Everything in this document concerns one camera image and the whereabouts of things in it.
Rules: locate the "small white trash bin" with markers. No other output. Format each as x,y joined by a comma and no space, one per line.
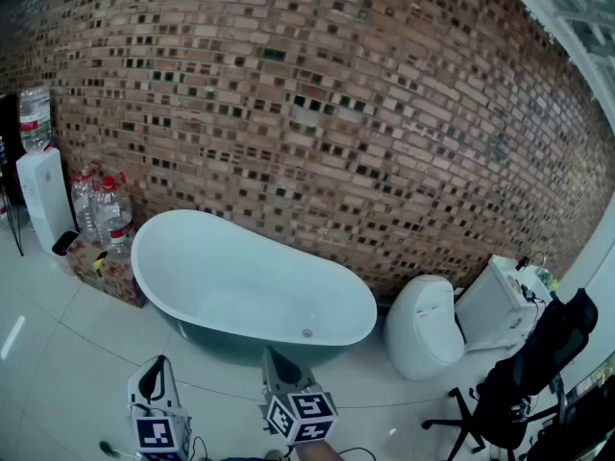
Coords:
65,244

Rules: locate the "large clear dispenser bottle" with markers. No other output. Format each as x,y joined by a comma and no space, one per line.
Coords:
34,123

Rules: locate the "clear plastic water jug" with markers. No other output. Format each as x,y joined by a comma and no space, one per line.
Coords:
81,200
115,219

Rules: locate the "white water dispenser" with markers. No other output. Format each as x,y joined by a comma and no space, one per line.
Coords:
45,200

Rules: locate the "printed brown cardboard box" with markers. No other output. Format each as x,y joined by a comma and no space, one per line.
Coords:
113,276

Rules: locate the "black office chair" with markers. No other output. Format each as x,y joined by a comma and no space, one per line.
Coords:
581,430
538,368

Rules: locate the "white cabinet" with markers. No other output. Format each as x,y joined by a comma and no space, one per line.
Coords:
490,315

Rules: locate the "black flat screen panel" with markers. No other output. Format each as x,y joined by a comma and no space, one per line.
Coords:
8,137

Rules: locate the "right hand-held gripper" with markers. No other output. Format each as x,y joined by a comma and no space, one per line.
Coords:
300,418

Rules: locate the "small green plant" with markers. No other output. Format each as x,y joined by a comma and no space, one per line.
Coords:
548,280

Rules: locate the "person's right forearm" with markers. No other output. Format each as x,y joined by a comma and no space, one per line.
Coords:
314,452

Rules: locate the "white oval toilet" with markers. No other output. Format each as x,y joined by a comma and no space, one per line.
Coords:
423,334

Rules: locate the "small black device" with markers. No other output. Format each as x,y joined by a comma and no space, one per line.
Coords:
522,263

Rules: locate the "white window frame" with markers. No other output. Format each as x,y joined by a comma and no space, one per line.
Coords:
576,17

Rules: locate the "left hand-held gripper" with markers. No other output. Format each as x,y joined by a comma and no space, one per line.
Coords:
158,437

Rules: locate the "white and green bathtub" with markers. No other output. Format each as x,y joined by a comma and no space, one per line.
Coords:
250,276

